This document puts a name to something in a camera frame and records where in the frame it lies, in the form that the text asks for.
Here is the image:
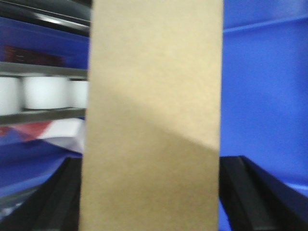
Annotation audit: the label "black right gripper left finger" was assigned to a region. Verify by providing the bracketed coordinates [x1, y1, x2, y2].
[0, 158, 82, 231]

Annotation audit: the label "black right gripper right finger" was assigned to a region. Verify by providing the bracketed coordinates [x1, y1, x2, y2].
[219, 156, 308, 231]

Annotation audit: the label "brown cardboard box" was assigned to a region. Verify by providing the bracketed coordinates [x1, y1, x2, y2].
[79, 0, 223, 231]

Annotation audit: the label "grey metal shelf rails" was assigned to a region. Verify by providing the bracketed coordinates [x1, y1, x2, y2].
[0, 62, 88, 126]

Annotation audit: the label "red white package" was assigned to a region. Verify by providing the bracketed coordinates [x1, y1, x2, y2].
[0, 118, 86, 154]

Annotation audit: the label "white roll middle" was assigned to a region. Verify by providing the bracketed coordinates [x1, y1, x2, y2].
[23, 77, 69, 110]

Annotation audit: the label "white roll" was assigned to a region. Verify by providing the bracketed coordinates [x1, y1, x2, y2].
[23, 77, 69, 110]
[0, 77, 21, 116]
[69, 81, 89, 108]

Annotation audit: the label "white roll right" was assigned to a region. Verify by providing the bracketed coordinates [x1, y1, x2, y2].
[69, 81, 89, 108]

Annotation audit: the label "white roll left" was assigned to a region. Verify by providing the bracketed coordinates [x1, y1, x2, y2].
[0, 77, 21, 116]

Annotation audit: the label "blue plastic bin wall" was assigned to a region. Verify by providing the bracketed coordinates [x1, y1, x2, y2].
[219, 0, 308, 231]

